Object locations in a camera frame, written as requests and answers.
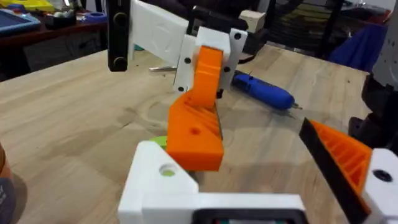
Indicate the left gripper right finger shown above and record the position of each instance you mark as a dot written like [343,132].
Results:
[351,161]

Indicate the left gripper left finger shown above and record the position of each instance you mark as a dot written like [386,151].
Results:
[149,186]

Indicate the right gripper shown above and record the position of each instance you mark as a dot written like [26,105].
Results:
[155,31]

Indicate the orange ribbed wedge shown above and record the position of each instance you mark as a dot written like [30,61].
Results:
[192,149]

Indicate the blue electric screwdriver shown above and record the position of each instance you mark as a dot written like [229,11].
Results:
[267,91]

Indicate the orange and grey bucket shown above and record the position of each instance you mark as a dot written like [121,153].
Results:
[4,186]

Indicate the silver metal rod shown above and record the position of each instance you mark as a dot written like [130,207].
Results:
[161,69]

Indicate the green disc with holes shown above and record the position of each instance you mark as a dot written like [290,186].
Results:
[160,141]

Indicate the beige wooden block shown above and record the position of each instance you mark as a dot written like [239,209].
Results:
[253,20]

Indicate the black upright wrist plate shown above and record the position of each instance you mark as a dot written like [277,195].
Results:
[118,37]

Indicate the blue cloth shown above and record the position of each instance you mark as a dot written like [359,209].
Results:
[357,46]

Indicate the blue tape roll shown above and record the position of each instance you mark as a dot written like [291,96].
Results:
[95,16]

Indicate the black bowl with small items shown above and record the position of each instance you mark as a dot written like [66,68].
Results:
[60,19]

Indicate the brown side table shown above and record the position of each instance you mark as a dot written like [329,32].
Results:
[56,32]

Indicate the yellow flat box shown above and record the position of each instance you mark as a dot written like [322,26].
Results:
[28,4]

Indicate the blue flat tray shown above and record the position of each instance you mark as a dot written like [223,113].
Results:
[15,21]

